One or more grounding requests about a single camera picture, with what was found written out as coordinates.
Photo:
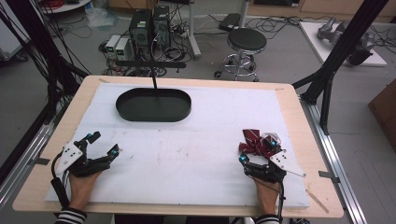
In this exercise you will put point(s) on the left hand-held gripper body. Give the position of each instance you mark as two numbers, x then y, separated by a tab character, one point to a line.
72	154

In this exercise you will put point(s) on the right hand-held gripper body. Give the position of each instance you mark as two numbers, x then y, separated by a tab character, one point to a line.
285	161

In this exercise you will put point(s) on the red wrapper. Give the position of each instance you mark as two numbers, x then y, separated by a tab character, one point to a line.
255	144

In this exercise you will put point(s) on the person's left hand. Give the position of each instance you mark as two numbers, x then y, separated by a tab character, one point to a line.
81	189

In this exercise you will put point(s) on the person's right hand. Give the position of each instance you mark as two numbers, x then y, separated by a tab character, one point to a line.
267	194

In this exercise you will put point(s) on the thin wooden stick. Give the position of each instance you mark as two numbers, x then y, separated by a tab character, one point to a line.
317	201

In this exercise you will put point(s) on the white foam mat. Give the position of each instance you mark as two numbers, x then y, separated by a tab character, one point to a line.
186	161

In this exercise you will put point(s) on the black oval tray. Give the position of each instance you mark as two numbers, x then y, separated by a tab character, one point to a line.
153	105

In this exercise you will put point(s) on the white power supply box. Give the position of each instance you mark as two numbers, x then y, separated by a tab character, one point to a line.
112	45
122	49

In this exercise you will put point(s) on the black round stool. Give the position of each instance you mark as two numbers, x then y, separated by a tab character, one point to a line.
246	42

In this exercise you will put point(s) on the white floor board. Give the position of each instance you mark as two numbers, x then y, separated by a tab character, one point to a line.
314	40

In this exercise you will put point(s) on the brown wooden cabinet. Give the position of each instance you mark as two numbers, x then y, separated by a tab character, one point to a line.
384	112

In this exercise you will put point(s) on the black computer tower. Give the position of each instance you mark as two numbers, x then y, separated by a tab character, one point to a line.
140	28
162	26

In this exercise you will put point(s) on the black flat box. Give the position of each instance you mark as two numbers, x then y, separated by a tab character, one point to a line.
229	21

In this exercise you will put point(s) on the grey metal table bracket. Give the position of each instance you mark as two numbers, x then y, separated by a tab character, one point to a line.
329	175
42	161

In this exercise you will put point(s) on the aluminium rail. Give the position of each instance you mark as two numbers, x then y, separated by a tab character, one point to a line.
334	161
25	158

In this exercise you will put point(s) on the black camera stand bar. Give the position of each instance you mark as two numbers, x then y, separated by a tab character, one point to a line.
152	64

